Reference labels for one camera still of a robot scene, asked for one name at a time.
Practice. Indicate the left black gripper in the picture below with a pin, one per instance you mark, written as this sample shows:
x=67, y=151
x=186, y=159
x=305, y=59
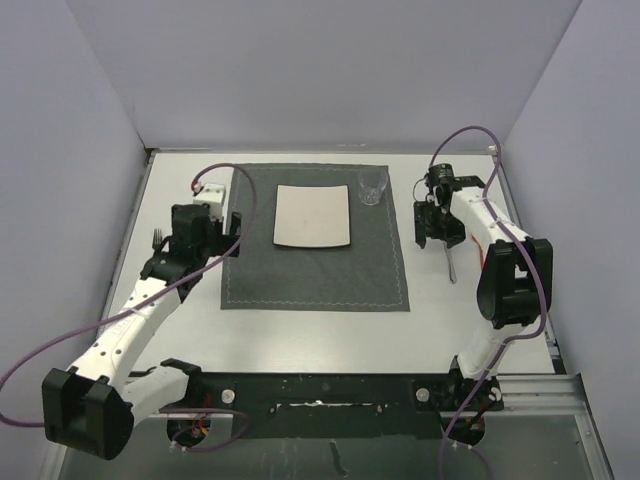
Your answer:
x=225, y=242

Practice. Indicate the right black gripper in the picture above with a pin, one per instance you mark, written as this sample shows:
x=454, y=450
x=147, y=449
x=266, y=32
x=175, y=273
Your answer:
x=454, y=234

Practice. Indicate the clear drinking glass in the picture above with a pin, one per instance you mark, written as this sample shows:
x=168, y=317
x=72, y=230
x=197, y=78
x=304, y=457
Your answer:
x=372, y=183

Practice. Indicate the grey cloth placemat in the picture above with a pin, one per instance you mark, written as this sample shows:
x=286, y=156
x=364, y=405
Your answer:
x=368, y=275

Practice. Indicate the white rectangular plate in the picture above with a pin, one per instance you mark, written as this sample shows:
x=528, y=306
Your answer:
x=312, y=217

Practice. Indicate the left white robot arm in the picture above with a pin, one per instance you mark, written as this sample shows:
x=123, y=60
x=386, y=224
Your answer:
x=93, y=406

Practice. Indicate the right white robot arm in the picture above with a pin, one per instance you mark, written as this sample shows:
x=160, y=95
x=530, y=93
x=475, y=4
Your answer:
x=514, y=287

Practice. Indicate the silver table knife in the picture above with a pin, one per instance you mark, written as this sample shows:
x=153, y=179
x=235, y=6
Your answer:
x=450, y=264

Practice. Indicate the black metal fork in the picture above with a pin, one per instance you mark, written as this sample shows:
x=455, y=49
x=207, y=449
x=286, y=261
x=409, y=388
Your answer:
x=157, y=239

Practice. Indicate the orange plastic spoon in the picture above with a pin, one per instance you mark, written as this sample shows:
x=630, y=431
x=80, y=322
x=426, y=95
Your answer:
x=481, y=252

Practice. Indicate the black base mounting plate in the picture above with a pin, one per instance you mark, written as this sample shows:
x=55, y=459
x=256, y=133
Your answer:
x=359, y=422

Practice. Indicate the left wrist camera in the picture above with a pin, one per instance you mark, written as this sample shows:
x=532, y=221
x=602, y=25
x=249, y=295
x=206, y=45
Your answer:
x=213, y=197

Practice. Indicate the aluminium frame rail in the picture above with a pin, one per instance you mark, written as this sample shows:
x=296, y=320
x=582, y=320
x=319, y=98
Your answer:
x=444, y=393

